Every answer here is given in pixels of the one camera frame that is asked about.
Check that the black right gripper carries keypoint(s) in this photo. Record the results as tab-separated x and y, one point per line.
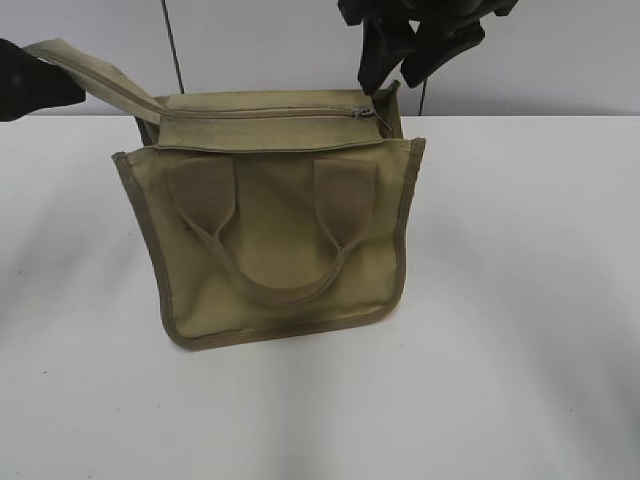
447	29

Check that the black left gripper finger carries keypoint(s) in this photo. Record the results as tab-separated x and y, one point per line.
29	84

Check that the yellow canvas tote bag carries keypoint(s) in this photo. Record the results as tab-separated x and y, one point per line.
266	214

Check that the silver metal zipper pull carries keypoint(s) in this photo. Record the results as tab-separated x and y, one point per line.
365	112

